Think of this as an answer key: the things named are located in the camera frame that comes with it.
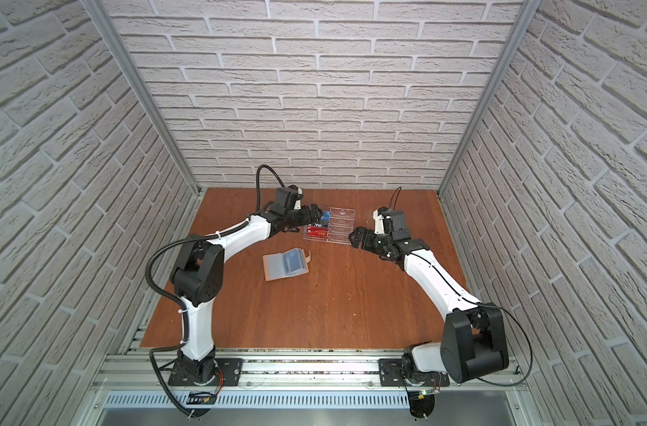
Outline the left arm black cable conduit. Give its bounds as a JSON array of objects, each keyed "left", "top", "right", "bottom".
[{"left": 144, "top": 164, "right": 287, "bottom": 419}]

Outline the aluminium left frame rail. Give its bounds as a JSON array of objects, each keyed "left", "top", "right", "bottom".
[{"left": 83, "top": 0, "right": 202, "bottom": 196}]

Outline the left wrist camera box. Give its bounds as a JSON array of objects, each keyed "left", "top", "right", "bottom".
[{"left": 274, "top": 185, "right": 304, "bottom": 214}]

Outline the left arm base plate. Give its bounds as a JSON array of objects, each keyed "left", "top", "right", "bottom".
[{"left": 167, "top": 356, "right": 243, "bottom": 387}]

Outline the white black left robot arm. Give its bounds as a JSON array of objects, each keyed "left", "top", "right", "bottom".
[{"left": 170, "top": 204, "right": 323, "bottom": 366}]

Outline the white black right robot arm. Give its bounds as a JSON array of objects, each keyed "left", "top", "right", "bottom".
[{"left": 348, "top": 226, "right": 510, "bottom": 383}]

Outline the aluminium right frame rail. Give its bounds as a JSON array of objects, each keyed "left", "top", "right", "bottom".
[{"left": 436, "top": 0, "right": 543, "bottom": 197}]

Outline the clear acrylic card organizer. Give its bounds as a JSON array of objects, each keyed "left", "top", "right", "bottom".
[{"left": 303, "top": 206, "right": 355, "bottom": 245}]

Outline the red VIP card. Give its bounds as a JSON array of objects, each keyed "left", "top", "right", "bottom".
[{"left": 305, "top": 225, "right": 329, "bottom": 239}]

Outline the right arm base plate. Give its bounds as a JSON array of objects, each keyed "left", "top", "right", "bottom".
[{"left": 378, "top": 357, "right": 450, "bottom": 389}]

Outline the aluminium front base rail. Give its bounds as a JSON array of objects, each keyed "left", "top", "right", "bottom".
[{"left": 94, "top": 349, "right": 522, "bottom": 410}]

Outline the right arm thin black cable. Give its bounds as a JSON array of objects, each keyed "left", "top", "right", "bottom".
[{"left": 389, "top": 185, "right": 534, "bottom": 388}]

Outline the aluminium frame rail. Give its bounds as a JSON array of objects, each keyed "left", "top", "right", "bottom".
[
  {"left": 436, "top": 0, "right": 543, "bottom": 197},
  {"left": 83, "top": 0, "right": 202, "bottom": 196}
]

